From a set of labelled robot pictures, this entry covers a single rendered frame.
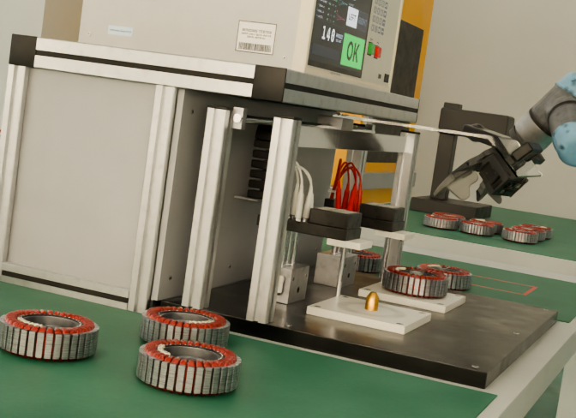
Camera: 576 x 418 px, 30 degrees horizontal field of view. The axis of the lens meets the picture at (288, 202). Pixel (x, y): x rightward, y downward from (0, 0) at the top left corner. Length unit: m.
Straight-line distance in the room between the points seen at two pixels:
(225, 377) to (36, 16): 4.50
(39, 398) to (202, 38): 0.73
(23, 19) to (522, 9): 3.14
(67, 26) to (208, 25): 4.09
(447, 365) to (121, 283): 0.48
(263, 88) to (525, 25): 5.63
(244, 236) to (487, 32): 5.39
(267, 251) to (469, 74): 5.64
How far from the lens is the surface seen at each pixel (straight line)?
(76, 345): 1.23
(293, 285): 1.64
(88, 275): 1.59
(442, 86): 7.08
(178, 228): 1.55
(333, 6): 1.65
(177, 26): 1.66
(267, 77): 1.44
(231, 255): 1.73
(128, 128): 1.55
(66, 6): 5.69
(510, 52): 7.01
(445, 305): 1.78
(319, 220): 1.61
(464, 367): 1.40
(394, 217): 1.83
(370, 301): 1.62
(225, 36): 1.62
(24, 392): 1.11
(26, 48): 1.63
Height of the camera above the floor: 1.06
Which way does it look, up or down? 5 degrees down
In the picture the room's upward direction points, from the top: 8 degrees clockwise
